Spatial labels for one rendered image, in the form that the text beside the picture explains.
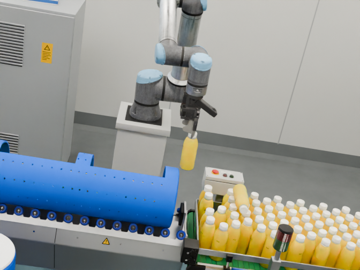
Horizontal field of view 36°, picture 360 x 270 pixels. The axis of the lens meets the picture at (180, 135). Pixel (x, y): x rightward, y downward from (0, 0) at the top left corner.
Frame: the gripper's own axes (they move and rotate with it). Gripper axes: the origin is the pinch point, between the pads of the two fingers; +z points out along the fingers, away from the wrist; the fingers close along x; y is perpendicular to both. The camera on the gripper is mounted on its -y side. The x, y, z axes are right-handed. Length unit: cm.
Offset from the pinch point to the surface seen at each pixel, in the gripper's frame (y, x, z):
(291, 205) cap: -55, -3, 35
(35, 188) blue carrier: 66, 16, 28
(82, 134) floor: 70, -253, 153
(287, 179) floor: -129, -219, 157
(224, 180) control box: -22.9, -17.6, 34.4
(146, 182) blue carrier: 18.2, 12.4, 20.5
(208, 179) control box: -14.6, -18.0, 35.1
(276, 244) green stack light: -36, 45, 22
